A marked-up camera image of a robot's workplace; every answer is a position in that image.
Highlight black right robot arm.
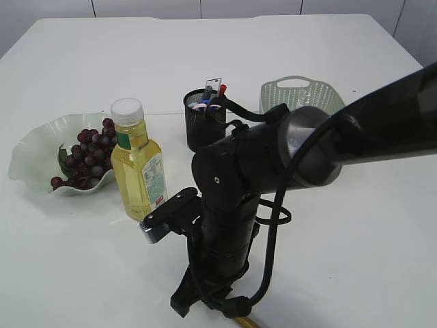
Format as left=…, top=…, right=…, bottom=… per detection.
left=169, top=64, right=436, bottom=318

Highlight red glitter pen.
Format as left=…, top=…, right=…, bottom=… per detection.
left=218, top=84, right=227, bottom=96

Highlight gold glitter pen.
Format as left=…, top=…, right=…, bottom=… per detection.
left=233, top=316, right=261, bottom=328

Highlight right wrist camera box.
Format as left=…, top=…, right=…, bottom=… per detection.
left=139, top=187, right=201, bottom=244

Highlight green plastic woven basket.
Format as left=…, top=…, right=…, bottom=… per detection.
left=259, top=76, right=345, bottom=115

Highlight clear plastic ruler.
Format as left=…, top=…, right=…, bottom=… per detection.
left=205, top=77, right=222, bottom=100

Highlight blue safety scissors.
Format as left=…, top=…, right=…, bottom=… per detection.
left=197, top=100, right=221, bottom=112

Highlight green wavy plastic plate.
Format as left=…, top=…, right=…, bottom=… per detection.
left=8, top=112, right=115, bottom=196

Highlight yellow oil bottle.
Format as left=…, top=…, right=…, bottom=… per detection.
left=111, top=98, right=168, bottom=221

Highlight black mesh pen holder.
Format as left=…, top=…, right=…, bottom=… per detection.
left=183, top=89, right=226, bottom=152

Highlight silver glitter pen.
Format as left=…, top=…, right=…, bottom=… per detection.
left=202, top=85, right=212, bottom=100

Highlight clear plastic sheet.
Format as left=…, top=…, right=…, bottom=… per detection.
left=296, top=87, right=311, bottom=109

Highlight pink safety scissors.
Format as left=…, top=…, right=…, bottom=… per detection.
left=189, top=102, right=222, bottom=113

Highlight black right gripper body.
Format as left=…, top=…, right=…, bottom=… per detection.
left=170, top=195, right=260, bottom=316

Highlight purple artificial grape bunch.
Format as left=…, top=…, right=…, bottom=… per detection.
left=51, top=118, right=117, bottom=191

